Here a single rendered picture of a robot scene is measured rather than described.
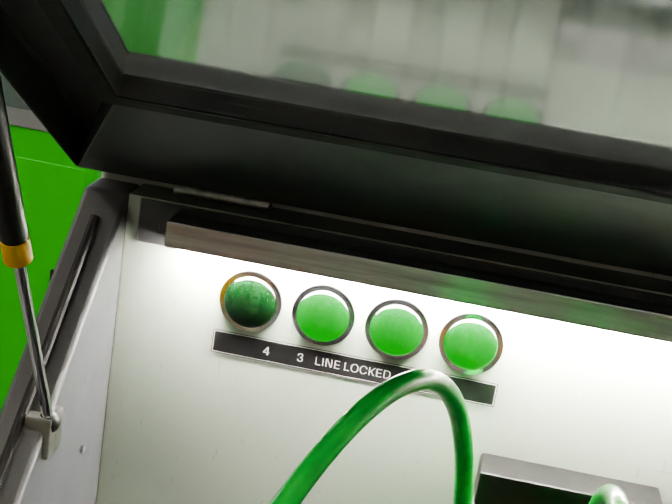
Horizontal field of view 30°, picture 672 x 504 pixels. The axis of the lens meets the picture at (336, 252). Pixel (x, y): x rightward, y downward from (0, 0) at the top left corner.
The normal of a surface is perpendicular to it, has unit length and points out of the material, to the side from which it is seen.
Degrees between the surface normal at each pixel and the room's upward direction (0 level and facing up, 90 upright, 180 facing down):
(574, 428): 90
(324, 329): 100
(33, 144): 90
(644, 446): 90
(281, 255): 90
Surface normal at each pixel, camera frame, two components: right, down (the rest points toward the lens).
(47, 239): -0.19, 0.26
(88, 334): 0.98, 0.18
